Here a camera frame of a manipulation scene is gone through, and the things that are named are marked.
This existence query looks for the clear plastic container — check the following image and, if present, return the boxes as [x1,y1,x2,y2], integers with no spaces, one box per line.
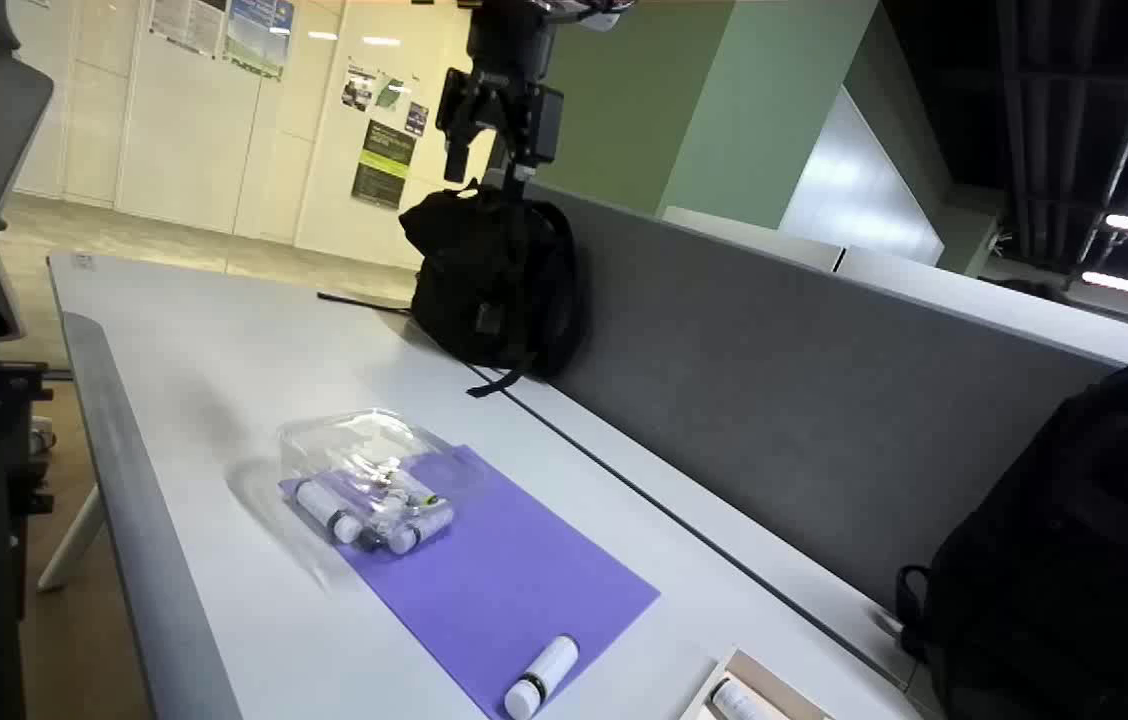
[233,410,459,566]

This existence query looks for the dark green wall poster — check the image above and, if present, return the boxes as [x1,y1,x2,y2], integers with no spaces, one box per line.
[346,117,418,211]

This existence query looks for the wooden tray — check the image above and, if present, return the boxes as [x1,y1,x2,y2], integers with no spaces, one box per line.
[675,647,836,720]

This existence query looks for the white cylinder with black band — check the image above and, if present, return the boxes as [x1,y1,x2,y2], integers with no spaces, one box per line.
[702,676,760,720]
[291,475,368,550]
[368,495,459,562]
[494,632,584,720]

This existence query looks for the gray desk divider panel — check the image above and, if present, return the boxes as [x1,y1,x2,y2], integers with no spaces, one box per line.
[529,184,1128,632]

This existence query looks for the white table leg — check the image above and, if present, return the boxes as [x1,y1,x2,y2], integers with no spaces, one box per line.
[31,480,108,598]

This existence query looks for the large wall poster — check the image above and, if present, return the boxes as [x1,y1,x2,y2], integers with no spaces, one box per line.
[142,0,233,61]
[217,0,297,85]

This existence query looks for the black backpack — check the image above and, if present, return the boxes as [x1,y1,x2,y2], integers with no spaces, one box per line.
[397,180,584,400]
[891,336,1128,720]

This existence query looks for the purple mat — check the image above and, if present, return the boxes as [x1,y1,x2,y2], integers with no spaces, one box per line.
[281,441,664,720]

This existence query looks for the black camera on stand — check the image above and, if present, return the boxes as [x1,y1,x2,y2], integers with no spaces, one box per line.
[432,0,569,191]

